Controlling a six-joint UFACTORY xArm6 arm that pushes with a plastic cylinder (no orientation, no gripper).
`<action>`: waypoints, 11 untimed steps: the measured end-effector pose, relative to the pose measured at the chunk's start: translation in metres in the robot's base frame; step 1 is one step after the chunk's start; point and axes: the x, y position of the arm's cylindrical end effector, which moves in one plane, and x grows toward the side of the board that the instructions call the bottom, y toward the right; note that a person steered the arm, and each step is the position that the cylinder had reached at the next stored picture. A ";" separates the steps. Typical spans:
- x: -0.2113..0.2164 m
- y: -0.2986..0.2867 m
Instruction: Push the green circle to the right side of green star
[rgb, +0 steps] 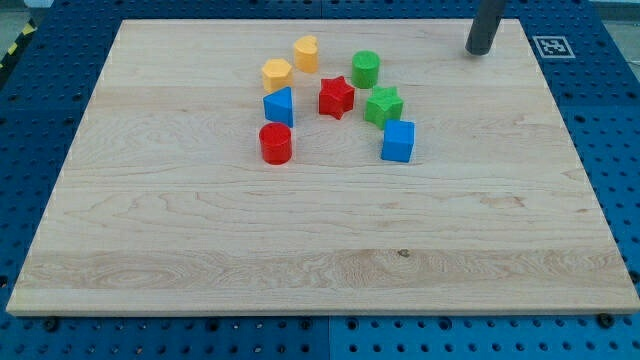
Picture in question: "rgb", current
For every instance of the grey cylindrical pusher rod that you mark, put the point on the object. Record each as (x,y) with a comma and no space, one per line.
(484,27)

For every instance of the green star block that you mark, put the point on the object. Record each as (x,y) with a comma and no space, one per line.
(383,104)

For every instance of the red star block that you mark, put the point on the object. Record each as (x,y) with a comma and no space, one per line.
(336,97)

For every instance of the white fiducial marker tag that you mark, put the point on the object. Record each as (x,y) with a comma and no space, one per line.
(553,47)

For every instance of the green cylinder block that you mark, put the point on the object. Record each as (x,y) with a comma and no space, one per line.
(365,69)

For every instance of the blue cube block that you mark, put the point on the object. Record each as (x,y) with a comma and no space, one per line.
(398,140)

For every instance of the yellow heart block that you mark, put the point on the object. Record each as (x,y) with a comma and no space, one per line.
(306,54)

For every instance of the yellow hexagon block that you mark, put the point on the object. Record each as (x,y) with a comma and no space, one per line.
(277,73)

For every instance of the light wooden board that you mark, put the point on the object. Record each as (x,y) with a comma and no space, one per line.
(165,206)

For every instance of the blue triangle block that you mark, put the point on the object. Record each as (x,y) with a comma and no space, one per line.
(278,107)

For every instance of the red cylinder block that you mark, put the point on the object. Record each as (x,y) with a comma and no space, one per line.
(275,142)

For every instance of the black bolt front right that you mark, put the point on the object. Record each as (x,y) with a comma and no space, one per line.
(605,320)

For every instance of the black bolt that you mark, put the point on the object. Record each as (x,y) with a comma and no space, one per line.
(50,324)
(605,320)

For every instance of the black bolt front left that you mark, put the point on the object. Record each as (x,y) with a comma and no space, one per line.
(50,324)

